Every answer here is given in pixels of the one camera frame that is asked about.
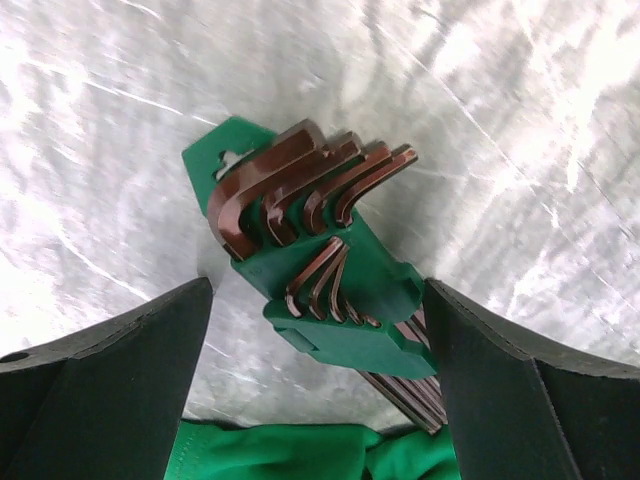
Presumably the green cloth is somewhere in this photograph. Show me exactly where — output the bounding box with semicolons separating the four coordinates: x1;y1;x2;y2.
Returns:
164;421;461;480

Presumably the hex key set green holder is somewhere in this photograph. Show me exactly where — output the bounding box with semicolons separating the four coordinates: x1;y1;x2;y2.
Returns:
180;115;447;435

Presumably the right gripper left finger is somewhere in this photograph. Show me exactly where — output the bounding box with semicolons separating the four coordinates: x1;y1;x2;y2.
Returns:
1;277;213;479

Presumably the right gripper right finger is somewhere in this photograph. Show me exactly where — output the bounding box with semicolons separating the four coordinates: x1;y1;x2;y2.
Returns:
423;279;639;479

